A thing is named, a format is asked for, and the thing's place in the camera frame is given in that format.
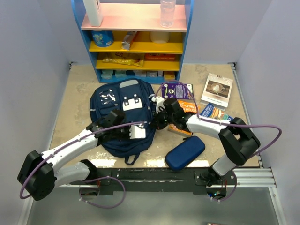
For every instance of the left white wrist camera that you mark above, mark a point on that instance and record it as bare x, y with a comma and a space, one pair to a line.
136, 132

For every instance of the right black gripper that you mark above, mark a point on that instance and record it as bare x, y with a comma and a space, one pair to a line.
156, 122

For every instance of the blue colourful shelf unit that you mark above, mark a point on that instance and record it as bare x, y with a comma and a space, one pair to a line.
120, 18

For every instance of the orange Treehouse book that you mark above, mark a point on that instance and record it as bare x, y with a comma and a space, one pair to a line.
189, 109

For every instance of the white rectangular bottle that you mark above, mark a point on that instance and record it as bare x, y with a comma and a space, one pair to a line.
93, 11

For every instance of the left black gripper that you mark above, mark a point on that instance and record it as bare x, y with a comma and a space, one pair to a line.
127, 136

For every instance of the blue zippered pencil case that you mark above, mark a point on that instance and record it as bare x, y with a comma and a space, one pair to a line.
185, 153

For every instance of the blue Treehouse book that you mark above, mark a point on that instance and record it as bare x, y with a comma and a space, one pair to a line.
210, 111

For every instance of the navy blue student backpack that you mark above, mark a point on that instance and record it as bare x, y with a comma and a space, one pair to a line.
125, 106

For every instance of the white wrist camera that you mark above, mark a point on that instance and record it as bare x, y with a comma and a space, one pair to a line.
159, 103
136, 132

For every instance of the blue snack canister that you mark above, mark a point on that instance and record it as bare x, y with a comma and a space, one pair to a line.
102, 38

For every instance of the yellow snack bag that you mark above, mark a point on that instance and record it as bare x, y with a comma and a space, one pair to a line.
131, 59

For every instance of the purple paperback book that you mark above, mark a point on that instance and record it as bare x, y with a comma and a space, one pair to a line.
177, 90

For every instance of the orange red snack box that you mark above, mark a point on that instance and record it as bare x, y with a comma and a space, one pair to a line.
160, 56

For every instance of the small boxes bottom shelf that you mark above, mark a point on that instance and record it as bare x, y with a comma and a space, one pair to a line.
110, 74

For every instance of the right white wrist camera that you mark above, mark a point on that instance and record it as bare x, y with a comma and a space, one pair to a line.
159, 103

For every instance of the silver foil snack packet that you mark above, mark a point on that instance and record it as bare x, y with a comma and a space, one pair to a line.
128, 40

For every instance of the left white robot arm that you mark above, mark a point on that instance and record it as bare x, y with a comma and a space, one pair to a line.
42, 172

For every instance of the black metal base plate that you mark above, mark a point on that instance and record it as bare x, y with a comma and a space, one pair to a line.
189, 179

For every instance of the cream round container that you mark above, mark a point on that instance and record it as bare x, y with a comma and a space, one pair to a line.
159, 37

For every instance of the white coffee cover book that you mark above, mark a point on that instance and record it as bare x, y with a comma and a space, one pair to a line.
217, 91

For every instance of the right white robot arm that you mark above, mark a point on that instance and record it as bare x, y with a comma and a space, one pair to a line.
238, 141

